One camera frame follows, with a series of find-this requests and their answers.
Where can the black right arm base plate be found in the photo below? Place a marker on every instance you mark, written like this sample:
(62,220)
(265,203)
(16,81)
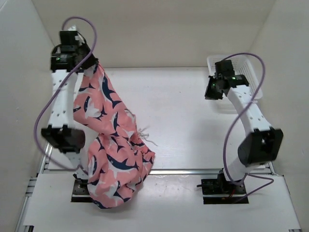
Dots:
(220,191)

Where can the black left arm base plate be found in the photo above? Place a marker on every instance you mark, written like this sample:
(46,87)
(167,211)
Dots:
(80,192)

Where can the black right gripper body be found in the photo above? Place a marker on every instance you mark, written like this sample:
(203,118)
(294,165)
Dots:
(212,91)

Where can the pink shark print shorts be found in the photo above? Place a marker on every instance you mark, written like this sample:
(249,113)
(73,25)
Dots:
(118,161)

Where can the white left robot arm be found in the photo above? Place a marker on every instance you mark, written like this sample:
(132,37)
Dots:
(61,132)

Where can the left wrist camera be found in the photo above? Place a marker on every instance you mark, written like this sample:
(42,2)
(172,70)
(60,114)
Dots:
(72,28)

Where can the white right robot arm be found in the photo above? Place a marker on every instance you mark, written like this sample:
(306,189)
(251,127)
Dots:
(262,141)

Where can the aluminium left frame rail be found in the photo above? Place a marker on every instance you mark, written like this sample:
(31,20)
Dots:
(20,227)

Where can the aluminium front frame rail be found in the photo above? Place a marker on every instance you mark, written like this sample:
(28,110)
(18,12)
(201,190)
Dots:
(266,170)

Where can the white perforated plastic basket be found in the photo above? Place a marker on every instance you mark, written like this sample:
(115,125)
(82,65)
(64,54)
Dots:
(243,73)

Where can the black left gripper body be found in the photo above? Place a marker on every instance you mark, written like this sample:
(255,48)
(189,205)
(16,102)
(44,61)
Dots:
(83,50)

